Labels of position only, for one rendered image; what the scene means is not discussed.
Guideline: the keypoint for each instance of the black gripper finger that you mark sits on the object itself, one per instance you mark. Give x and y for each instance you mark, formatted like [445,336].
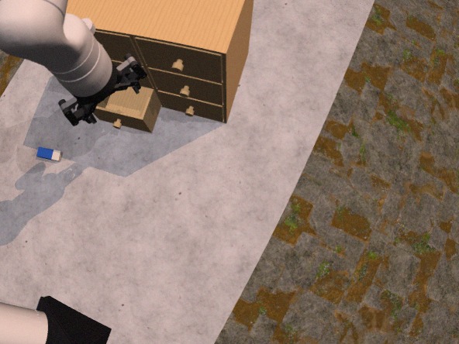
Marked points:
[84,112]
[131,70]

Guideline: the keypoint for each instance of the blue eraser with white tip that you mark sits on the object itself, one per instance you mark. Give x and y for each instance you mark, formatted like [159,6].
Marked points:
[49,154]

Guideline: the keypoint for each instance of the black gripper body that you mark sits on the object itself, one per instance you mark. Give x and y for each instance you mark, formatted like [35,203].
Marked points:
[116,75]

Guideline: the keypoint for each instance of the brown wooden drawer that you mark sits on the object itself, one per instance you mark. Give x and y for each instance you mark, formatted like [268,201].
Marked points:
[118,107]
[183,59]
[179,84]
[116,45]
[145,82]
[187,105]

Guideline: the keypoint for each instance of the brown wooden chest of drawers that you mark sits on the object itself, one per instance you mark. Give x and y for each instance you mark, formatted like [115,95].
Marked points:
[217,26]

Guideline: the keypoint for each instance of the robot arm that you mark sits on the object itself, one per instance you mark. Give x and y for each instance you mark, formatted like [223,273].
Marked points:
[33,30]

